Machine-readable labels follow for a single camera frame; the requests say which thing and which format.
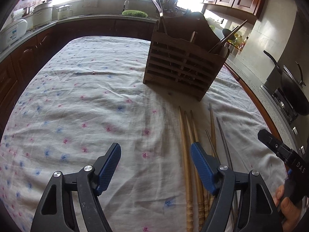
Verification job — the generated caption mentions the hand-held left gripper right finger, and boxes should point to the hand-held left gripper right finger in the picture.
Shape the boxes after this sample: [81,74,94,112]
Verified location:
[190,142,284,232]

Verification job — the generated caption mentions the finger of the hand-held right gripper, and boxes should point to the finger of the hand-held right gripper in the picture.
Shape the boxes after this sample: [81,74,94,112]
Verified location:
[257,129,295,162]

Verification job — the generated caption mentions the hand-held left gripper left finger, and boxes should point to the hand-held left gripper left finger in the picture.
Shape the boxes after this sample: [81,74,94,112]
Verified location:
[30,142,121,232]

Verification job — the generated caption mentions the wooden utensil holder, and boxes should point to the wooden utensil holder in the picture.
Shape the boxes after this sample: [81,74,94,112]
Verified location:
[143,12,230,101]

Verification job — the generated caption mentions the dark wooden chopstick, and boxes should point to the dark wooden chopstick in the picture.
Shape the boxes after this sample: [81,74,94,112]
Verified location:
[208,19,248,54]

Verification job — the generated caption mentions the metal fork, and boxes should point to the metal fork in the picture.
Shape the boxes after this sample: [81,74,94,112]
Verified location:
[148,0,167,33]

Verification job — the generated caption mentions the person's right hand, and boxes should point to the person's right hand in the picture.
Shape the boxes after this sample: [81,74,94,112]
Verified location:
[274,185,309,232]

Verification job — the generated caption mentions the gas stove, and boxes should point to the gas stove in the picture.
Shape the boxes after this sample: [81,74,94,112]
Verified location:
[261,84,309,155]

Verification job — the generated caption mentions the black wok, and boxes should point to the black wok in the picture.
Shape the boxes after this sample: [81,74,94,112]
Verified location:
[263,50,309,115]

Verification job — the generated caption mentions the white floral tablecloth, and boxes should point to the white floral tablecloth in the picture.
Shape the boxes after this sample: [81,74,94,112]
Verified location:
[0,36,290,232]

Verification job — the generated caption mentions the green plastic basket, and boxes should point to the green plastic basket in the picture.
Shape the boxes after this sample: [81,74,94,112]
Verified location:
[122,10,148,18]

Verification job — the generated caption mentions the small white electric pot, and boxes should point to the small white electric pot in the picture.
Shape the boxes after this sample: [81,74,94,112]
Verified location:
[57,5,73,20]

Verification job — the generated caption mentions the white rice cooker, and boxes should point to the white rice cooker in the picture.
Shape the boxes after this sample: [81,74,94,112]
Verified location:
[0,19,28,51]

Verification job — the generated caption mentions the metal faucet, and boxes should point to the metal faucet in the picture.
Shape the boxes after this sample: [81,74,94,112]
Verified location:
[115,0,129,15]

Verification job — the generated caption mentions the large white cooker pot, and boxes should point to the large white cooker pot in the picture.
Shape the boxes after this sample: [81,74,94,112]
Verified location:
[32,1,53,27]

